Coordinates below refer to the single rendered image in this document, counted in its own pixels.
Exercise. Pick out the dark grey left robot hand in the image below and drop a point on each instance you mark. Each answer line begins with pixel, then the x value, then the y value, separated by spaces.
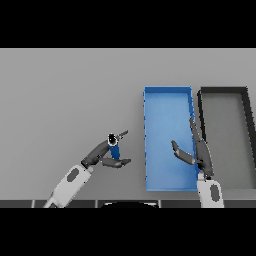
pixel 97 154

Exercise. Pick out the dark grey bin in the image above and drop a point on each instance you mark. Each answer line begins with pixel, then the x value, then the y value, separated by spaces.
pixel 226 136

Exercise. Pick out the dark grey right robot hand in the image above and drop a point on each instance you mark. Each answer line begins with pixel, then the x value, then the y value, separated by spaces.
pixel 202 150

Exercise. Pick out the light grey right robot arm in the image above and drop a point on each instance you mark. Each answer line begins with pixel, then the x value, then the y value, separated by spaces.
pixel 210 194

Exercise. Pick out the blue bin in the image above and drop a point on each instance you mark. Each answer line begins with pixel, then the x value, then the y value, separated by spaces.
pixel 169 140

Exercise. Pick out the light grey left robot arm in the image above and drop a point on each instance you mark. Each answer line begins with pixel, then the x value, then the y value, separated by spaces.
pixel 68 186

